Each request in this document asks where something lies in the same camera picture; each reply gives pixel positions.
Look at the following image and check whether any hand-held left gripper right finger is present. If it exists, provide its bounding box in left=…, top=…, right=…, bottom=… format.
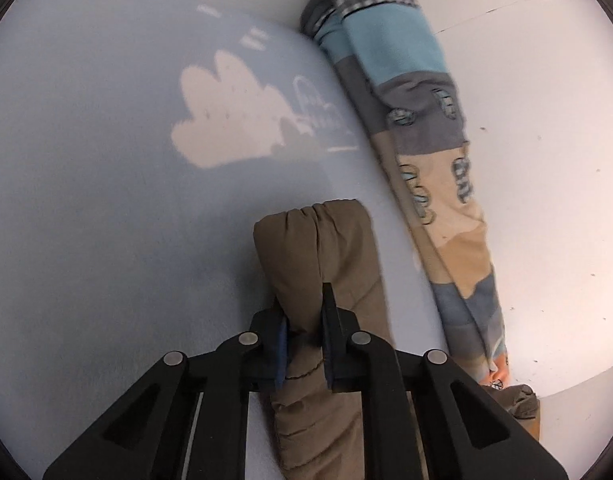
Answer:
left=321, top=282, right=570, bottom=480

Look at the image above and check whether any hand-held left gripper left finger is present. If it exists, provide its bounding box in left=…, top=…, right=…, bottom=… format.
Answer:
left=42, top=305, right=292, bottom=480

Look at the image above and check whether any patchwork fleece blanket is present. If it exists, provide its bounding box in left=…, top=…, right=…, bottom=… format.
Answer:
left=300, top=0, right=542, bottom=441

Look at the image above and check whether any light blue cloud-print bedsheet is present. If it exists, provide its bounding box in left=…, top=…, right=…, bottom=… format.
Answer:
left=0, top=0, right=450, bottom=480

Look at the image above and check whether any brown quilted jacket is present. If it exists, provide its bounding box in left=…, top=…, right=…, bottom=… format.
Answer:
left=252, top=199, right=540, bottom=480

